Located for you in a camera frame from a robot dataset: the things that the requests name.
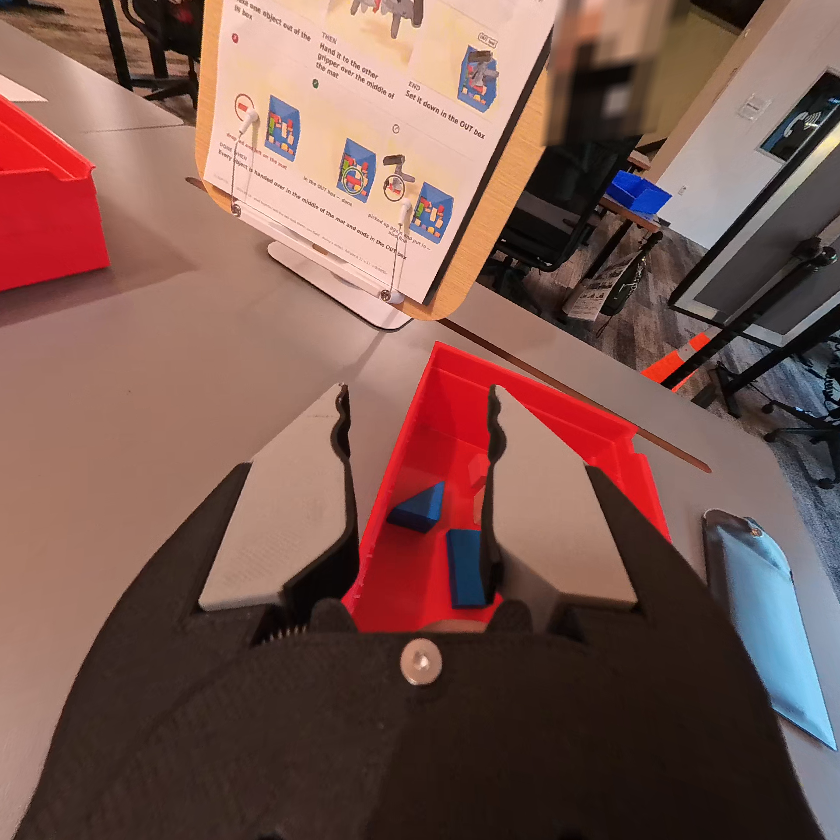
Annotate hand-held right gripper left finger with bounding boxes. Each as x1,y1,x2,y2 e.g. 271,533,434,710
197,382,362,614

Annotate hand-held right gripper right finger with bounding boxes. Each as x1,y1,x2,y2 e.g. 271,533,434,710
479,385,639,613

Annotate blue rectangular block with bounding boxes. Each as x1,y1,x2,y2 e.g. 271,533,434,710
445,528,492,609

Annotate red plastic bin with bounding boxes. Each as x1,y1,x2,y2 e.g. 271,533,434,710
341,340,672,635
0,95,112,294

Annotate blue triangular block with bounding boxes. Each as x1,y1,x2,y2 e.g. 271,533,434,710
385,481,447,534

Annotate orange striped barrier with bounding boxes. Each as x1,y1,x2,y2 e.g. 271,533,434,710
640,331,714,395

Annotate silver foil pouch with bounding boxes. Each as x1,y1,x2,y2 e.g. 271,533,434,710
701,508,840,752

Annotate instruction sheet on wooden stand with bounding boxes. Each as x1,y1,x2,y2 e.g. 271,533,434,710
185,0,553,332

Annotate black hanging bag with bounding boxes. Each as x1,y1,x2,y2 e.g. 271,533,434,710
563,233,659,324

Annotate black office chair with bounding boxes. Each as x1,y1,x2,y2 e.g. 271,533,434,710
98,0,202,110
493,141,632,298

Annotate small wooden side table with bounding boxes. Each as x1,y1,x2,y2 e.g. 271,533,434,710
592,192,664,277

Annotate white page holder clip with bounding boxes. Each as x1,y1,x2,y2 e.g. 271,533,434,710
379,197,416,304
231,108,262,216

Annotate grey board on stand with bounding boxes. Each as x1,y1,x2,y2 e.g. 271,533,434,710
668,164,840,350

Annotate blue plastic bin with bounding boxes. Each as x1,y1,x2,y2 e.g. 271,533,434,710
604,169,674,217

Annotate illustrated instruction sheet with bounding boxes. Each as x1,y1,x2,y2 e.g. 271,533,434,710
203,0,556,305

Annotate blue phone sign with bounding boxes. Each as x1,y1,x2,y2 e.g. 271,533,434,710
761,71,840,165

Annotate white paper sheet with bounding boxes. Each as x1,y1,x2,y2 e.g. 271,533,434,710
0,72,49,105

